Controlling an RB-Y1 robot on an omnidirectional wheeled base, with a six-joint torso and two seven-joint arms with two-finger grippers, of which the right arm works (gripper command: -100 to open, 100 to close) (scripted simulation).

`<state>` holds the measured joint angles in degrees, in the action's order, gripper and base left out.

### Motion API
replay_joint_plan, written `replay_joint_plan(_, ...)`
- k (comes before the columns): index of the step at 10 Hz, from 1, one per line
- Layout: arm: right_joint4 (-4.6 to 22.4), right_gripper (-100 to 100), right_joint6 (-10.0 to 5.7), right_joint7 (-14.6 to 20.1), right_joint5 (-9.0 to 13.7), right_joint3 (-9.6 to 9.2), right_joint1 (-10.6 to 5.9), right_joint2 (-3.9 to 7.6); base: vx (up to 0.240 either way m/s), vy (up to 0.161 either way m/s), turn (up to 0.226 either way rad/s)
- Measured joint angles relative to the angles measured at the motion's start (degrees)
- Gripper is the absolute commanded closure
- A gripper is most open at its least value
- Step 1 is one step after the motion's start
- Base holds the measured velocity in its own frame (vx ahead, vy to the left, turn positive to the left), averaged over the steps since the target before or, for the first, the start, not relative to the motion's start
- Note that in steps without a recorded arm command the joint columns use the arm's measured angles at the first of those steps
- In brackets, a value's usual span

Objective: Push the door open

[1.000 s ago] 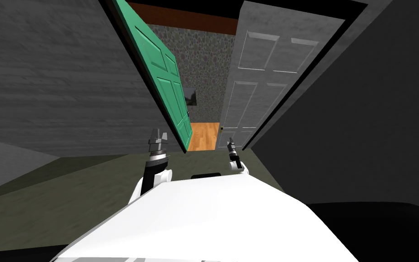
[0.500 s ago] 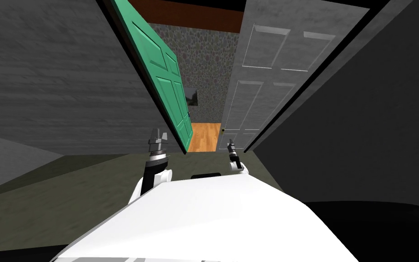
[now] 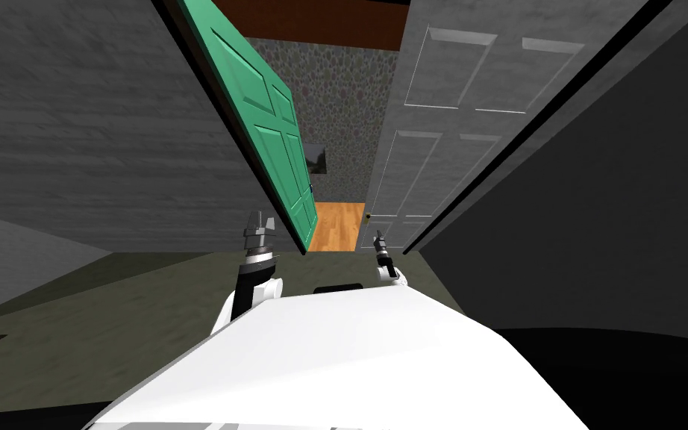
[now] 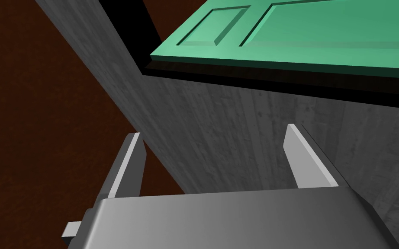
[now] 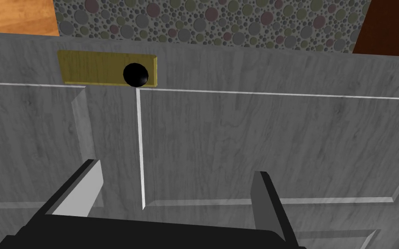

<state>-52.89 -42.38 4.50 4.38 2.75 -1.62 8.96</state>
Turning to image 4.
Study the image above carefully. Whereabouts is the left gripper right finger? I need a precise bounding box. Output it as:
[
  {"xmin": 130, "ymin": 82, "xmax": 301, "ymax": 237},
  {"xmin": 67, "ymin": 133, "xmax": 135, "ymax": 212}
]
[{"xmin": 283, "ymin": 124, "xmax": 350, "ymax": 189}]

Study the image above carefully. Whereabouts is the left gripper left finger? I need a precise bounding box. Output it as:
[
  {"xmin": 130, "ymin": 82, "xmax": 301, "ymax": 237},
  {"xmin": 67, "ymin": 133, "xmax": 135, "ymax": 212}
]
[{"xmin": 97, "ymin": 132, "xmax": 147, "ymax": 200}]

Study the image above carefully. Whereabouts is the green panelled door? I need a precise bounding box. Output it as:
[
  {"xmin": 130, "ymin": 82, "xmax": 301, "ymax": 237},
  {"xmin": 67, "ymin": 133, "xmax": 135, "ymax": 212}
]
[{"xmin": 150, "ymin": 0, "xmax": 399, "ymax": 80}]

